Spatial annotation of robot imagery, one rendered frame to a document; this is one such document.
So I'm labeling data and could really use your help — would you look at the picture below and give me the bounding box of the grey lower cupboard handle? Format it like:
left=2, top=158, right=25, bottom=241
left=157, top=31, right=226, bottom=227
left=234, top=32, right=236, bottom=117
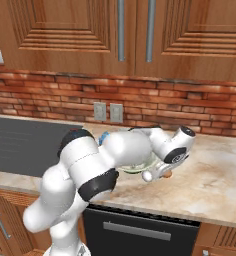
left=0, top=212, right=12, bottom=241

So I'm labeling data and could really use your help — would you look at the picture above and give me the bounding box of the wooden lower cupboard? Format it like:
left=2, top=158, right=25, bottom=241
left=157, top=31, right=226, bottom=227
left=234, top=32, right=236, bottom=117
left=191, top=221, right=236, bottom=256

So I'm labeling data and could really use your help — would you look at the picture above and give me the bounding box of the grey dishwasher handle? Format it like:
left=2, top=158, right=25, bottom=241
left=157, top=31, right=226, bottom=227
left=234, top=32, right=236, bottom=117
left=102, top=221, right=173, bottom=242

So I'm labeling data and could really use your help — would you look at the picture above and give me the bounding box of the wooden upper cupboard door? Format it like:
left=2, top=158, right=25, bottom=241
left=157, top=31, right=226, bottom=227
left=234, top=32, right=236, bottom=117
left=0, top=0, right=136, bottom=77
left=134, top=0, right=236, bottom=83

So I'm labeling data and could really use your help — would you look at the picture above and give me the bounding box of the grey upper cupboard handle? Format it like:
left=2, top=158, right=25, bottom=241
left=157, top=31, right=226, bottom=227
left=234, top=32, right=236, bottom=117
left=145, top=0, right=157, bottom=63
left=117, top=0, right=126, bottom=62

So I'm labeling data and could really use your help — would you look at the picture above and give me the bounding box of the grey cupboard handle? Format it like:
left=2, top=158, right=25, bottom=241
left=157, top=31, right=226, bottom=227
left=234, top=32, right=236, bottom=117
left=0, top=212, right=12, bottom=241
left=117, top=0, right=126, bottom=62
left=145, top=0, right=157, bottom=63

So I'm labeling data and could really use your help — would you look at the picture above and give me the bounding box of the black dishwasher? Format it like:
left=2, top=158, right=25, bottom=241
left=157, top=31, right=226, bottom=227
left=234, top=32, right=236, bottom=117
left=82, top=204, right=201, bottom=256

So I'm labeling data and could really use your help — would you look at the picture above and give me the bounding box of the wooden cupboard door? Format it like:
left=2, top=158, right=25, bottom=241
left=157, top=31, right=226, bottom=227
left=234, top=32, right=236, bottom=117
left=0, top=187, right=88, bottom=256
left=0, top=0, right=136, bottom=77
left=134, top=0, right=236, bottom=83

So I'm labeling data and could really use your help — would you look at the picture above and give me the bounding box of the grey wall socket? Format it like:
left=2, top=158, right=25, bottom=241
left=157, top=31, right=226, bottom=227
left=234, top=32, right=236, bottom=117
left=109, top=102, right=124, bottom=124
left=93, top=101, right=108, bottom=122

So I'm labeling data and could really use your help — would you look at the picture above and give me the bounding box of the blue object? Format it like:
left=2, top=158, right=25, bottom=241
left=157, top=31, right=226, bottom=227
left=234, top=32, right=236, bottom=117
left=98, top=130, right=111, bottom=147

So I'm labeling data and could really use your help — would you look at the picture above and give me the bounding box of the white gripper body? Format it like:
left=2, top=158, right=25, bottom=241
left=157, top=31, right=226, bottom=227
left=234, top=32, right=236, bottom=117
left=142, top=162, right=173, bottom=183

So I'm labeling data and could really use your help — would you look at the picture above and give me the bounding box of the wooden lower cupboard door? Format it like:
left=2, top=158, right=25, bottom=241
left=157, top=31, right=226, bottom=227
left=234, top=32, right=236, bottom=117
left=0, top=187, right=88, bottom=256

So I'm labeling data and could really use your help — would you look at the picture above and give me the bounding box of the dark grey sink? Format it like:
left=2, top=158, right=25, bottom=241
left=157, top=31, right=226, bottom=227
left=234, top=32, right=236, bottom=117
left=0, top=116, right=85, bottom=178

